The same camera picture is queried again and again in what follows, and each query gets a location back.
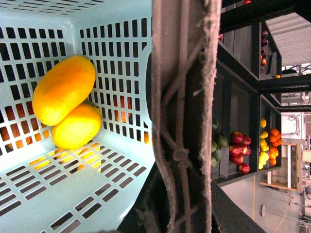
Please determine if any yellow lemon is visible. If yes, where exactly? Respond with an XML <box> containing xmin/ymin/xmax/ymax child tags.
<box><xmin>52</xmin><ymin>103</ymin><xmax>102</xmax><ymax>150</ymax></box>

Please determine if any dark wooden display stand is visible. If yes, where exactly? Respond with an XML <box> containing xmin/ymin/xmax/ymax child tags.
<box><xmin>121</xmin><ymin>0</ymin><xmax>311</xmax><ymax>233</ymax></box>

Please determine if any brown basket handle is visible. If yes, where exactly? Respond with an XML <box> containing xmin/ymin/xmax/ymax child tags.
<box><xmin>151</xmin><ymin>0</ymin><xmax>222</xmax><ymax>233</ymax></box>

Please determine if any yellow orange mango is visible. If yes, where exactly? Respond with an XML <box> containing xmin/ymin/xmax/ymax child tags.
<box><xmin>33</xmin><ymin>55</ymin><xmax>96</xmax><ymax>126</ymax></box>

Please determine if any light blue plastic basket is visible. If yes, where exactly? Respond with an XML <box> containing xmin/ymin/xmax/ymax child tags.
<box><xmin>0</xmin><ymin>0</ymin><xmax>155</xmax><ymax>233</ymax></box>

